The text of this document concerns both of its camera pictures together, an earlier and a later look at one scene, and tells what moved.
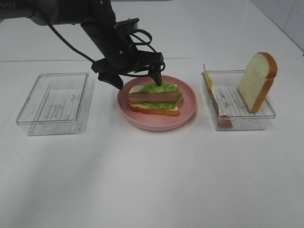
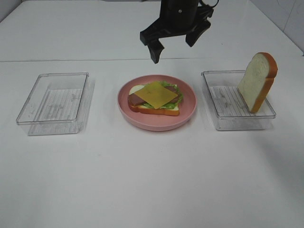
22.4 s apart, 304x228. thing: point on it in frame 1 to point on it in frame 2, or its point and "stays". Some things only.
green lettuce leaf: (165, 86) stays
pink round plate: (156, 122) stays
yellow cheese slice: (209, 80) to (156, 94)
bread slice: (139, 108) stays
